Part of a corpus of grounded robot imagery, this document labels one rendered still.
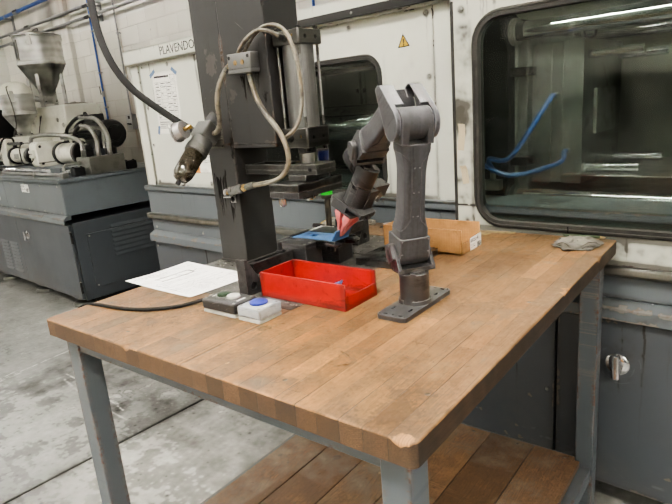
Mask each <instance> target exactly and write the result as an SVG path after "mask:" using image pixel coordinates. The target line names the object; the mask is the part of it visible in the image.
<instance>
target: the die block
mask: <svg viewBox="0 0 672 504"><path fill-rule="evenodd" d="M341 244H342V247H339V248H336V251H335V252H334V251H329V250H322V249H317V248H316V246H313V247H311V248H308V249H298V248H289V247H282V249H292V252H293V259H297V260H304V261H312V262H319V263H323V261H325V262H333V263H342V262H344V261H346V260H349V259H351V258H353V248H352V243H341Z"/></svg>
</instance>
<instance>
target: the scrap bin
mask: <svg viewBox="0 0 672 504"><path fill-rule="evenodd" d="M259 274H260V283H261V291H262V296H266V297H271V298H276V299H281V300H286V301H291V302H296V303H302V304H307V305H312V306H317V307H322V308H327V309H332V310H337V311H343V312H347V311H349V310H351V309H353V308H354V307H356V306H358V305H360V304H362V303H363V302H365V301H367V300H369V299H371V298H372V297H374V296H376V295H377V286H376V271H375V270H372V269H364V268H357V267H349V266H342V265H334V264H327V263H319V262H312V261H304V260H297V259H291V260H289V261H286V262H284V263H281V264H279V265H276V266H274V267H271V268H268V269H266V270H263V271H261V272H259ZM340 280H343V282H342V284H335V283H336V282H338V281H340Z"/></svg>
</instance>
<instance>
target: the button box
mask: <svg viewBox="0 0 672 504"><path fill-rule="evenodd" d="M239 294H240V297H238V298H236V299H227V296H226V297H218V296H217V293H215V294H211V295H209V296H208V297H204V298H200V299H197V300H194V301H190V302H186V303H182V304H177V305H170V306H160V307H124V306H116V305H109V304H104V303H98V302H89V303H85V304H82V305H80V306H79V307H78V308H80V307H83V306H85V305H92V306H99V307H105V308H110V309H116V310H125V311H159V310H169V309H177V308H182V307H186V306H190V305H193V304H197V303H200V302H203V307H204V311H206V312H210V313H214V314H218V315H222V316H226V317H231V318H238V317H239V315H238V310H237V307H238V306H239V305H241V304H244V303H246V302H248V301H251V300H252V299H255V298H256V297H255V296H253V295H247V294H242V293H239Z"/></svg>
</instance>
